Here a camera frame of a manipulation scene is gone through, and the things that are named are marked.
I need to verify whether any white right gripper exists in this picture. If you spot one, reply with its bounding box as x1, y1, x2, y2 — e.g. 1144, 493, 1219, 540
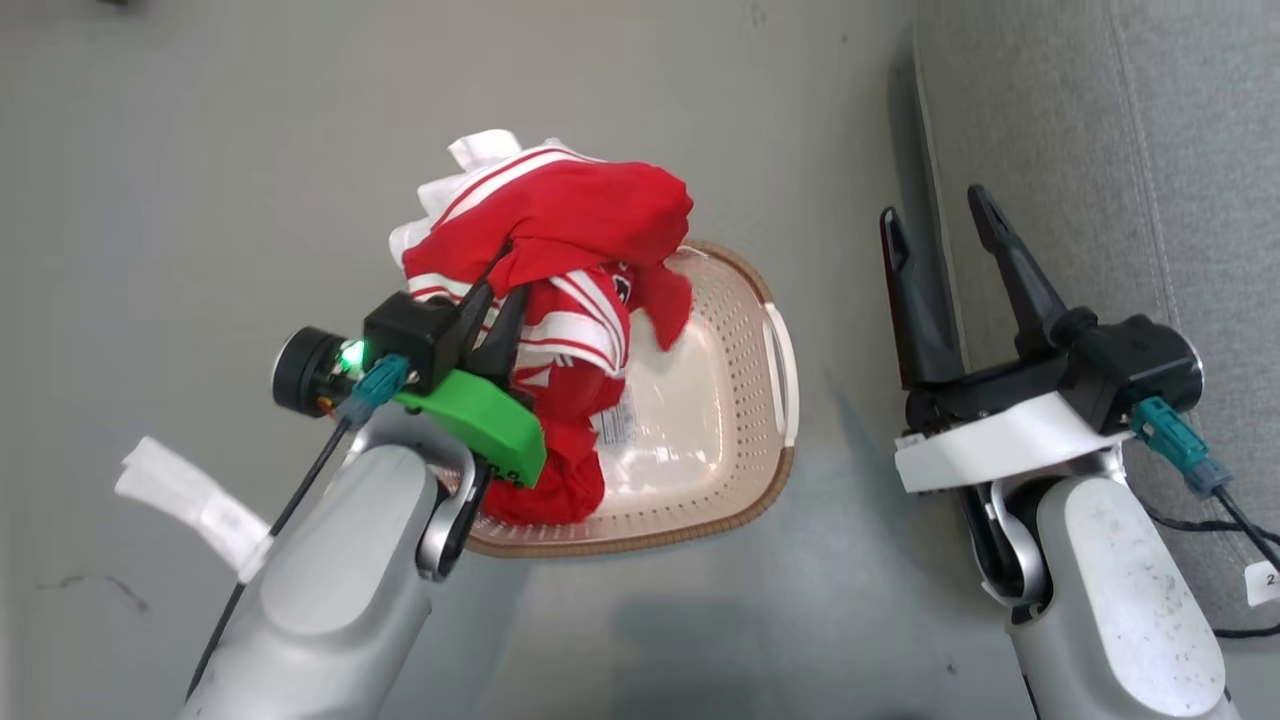
879, 184, 1137, 495

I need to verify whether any white tape cable label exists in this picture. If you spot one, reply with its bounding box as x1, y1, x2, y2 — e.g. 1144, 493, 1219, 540
114, 436, 277, 584

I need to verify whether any black cable teal plug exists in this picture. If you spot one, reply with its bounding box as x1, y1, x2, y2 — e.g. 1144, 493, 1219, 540
1128, 396, 1280, 641
188, 355, 411, 696

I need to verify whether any cream perforated laundry basket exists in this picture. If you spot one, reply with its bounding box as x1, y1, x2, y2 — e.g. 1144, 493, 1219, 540
440, 240, 801, 559

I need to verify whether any grey fabric sofa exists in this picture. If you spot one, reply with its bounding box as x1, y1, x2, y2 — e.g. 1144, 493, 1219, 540
905, 0, 1280, 641

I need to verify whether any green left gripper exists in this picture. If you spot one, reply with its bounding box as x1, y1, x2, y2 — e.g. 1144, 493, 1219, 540
393, 243, 548, 491

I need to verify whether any red white striped garment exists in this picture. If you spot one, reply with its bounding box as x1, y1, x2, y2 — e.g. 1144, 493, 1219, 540
388, 130, 697, 528

